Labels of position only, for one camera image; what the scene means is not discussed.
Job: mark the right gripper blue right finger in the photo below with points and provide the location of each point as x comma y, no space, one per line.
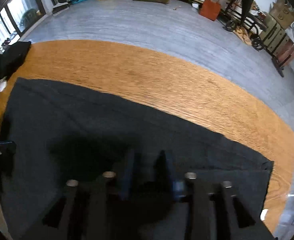
168,181

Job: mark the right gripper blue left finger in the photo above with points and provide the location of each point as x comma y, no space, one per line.
127,171

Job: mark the black garment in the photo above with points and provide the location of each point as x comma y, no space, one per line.
63,181

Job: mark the black cart with clothes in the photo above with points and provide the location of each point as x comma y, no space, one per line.
243,20

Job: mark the olive storage trunks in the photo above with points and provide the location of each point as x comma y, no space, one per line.
277,43

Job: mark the orange paper bag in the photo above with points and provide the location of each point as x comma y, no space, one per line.
210,9

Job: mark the cardboard boxes stack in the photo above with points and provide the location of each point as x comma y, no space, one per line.
283,13

